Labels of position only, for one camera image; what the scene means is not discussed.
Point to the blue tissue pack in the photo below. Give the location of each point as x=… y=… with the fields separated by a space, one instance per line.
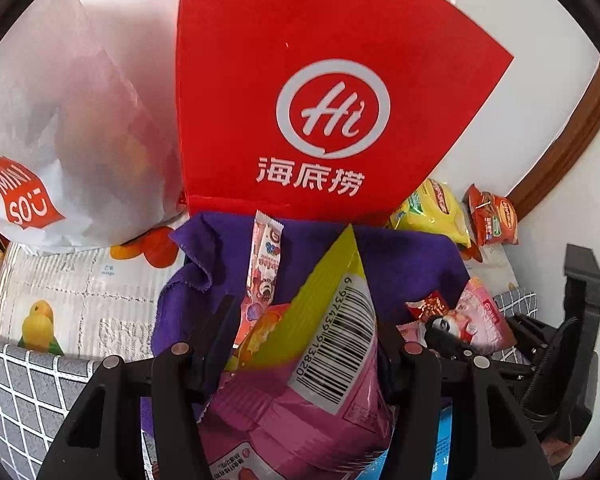
x=441 y=458

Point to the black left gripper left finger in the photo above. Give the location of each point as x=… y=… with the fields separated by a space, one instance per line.
x=100 y=437

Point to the purple towel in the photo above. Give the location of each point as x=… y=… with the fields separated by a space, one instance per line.
x=400 y=267

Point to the grey checkered tablecloth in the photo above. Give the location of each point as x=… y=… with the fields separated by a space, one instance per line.
x=36 y=392

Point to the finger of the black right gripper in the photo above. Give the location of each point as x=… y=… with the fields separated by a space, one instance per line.
x=457 y=356
x=533 y=336

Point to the magenta yellow snack bag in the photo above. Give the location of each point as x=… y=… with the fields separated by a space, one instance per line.
x=307 y=403

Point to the yellow Lays chips bag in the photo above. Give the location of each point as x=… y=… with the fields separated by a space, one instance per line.
x=432 y=208

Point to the red Haidilao paper bag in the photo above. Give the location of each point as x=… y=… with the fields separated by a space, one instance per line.
x=327 y=110

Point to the brown wooden door frame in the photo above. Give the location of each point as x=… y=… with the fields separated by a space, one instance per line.
x=562 y=154

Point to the orange Lays chips bag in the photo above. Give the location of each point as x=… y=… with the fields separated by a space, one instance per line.
x=493 y=218

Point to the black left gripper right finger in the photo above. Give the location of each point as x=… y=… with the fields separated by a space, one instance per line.
x=490 y=437

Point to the small red snack packet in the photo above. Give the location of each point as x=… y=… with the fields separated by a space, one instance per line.
x=433 y=306

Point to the pink Haidilao crisps bag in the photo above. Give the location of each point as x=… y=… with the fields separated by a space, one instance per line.
x=475 y=319

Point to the white fruit print sheet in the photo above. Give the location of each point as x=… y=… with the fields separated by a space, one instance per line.
x=88 y=304

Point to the white Miniso plastic bag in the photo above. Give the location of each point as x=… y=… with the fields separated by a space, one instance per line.
x=82 y=163

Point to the pink stick snack packet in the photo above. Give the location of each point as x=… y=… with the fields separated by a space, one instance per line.
x=264 y=259

